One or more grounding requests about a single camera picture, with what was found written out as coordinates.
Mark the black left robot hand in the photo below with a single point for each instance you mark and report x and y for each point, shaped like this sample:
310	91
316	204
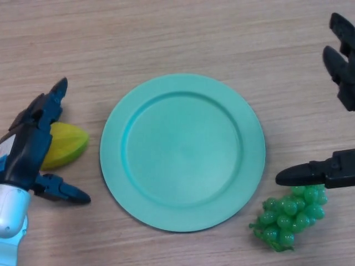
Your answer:
27	155

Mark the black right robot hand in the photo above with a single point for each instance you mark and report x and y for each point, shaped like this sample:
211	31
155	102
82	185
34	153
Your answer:
341	173

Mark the yellow starfruit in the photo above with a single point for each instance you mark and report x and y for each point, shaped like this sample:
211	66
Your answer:
66	147

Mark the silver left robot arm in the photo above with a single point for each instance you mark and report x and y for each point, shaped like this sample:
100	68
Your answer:
11	216

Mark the green round plate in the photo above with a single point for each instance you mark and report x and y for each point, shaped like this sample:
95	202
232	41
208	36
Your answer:
183	155

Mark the green grape bunch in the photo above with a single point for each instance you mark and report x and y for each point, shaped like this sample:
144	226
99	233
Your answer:
291	219

